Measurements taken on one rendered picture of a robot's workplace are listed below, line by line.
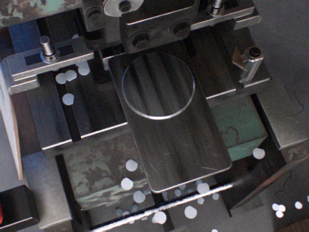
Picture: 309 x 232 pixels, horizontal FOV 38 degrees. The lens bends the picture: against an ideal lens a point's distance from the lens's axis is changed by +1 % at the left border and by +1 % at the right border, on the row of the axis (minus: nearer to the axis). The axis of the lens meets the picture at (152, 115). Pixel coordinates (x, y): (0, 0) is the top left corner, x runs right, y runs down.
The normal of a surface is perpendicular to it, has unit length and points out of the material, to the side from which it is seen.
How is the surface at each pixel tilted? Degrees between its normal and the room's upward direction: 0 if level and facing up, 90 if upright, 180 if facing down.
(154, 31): 90
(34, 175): 0
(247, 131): 0
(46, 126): 0
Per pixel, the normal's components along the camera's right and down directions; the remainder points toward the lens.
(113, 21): 0.32, 0.89
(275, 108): 0.03, -0.35
